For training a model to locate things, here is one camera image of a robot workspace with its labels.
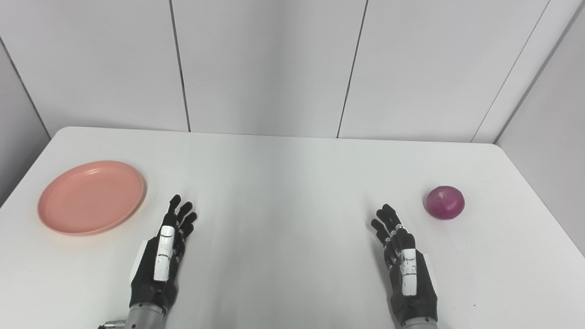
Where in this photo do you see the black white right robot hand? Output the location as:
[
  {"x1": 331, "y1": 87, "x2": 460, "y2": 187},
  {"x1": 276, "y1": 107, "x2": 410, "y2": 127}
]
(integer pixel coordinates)
[{"x1": 371, "y1": 204, "x2": 439, "y2": 326}]

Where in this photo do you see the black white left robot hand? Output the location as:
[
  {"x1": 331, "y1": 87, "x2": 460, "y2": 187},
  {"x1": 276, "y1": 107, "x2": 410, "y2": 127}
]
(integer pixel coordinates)
[{"x1": 129, "y1": 195, "x2": 198, "y2": 316}]

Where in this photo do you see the red onion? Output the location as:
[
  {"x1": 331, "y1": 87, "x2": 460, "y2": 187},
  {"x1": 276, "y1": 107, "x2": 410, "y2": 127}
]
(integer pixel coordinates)
[{"x1": 425, "y1": 186, "x2": 465, "y2": 220}]

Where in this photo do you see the pink round plate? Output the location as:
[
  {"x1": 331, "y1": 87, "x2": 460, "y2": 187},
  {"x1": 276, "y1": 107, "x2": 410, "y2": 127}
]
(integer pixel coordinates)
[{"x1": 37, "y1": 160, "x2": 147, "y2": 236}]

